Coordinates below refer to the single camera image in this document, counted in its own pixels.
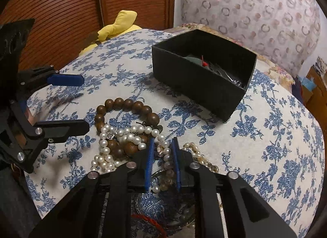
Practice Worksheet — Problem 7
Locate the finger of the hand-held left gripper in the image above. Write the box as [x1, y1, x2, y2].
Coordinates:
[19, 66, 85, 93]
[0, 101, 90, 174]

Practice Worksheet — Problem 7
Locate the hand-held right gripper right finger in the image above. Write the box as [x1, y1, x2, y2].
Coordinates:
[172, 137, 298, 238]

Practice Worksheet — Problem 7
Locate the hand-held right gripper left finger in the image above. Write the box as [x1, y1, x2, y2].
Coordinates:
[28, 138, 155, 238]

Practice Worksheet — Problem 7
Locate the smoky translucent bead bracelet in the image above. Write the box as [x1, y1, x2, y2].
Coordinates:
[153, 162, 177, 190]

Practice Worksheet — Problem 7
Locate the beige pearl bracelet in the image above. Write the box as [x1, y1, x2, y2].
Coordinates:
[182, 142, 219, 173]

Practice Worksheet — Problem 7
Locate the white pearl necklace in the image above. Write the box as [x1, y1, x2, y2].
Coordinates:
[91, 124, 173, 194]

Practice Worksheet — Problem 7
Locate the brown wooden bead bracelet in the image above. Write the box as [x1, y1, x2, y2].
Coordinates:
[94, 97, 161, 160]

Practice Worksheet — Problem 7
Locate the black jewelry box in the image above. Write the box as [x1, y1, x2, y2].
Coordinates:
[152, 29, 257, 123]

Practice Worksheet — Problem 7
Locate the dark metal jewelry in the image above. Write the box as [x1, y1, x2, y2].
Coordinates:
[208, 60, 247, 86]

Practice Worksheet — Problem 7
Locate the yellow plush cushion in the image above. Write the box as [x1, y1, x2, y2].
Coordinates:
[79, 10, 143, 56]

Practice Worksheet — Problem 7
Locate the blue floral cloth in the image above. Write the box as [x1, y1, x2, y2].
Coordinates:
[26, 27, 326, 238]

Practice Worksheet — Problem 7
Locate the dark grey cloth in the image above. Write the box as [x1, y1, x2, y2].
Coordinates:
[0, 170, 41, 238]

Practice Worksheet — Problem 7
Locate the green jade pendant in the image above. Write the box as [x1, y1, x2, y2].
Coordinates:
[184, 53, 205, 66]

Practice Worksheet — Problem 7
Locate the wooden cabinet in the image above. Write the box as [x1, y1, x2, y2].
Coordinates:
[305, 66, 327, 116]

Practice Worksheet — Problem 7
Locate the circle patterned fabric cover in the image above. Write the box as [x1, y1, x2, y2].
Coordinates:
[180, 0, 321, 75]

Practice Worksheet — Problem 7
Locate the brown strap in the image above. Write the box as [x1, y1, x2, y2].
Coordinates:
[82, 32, 102, 49]

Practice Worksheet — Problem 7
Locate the red cord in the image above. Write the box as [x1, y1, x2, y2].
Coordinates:
[131, 213, 168, 238]

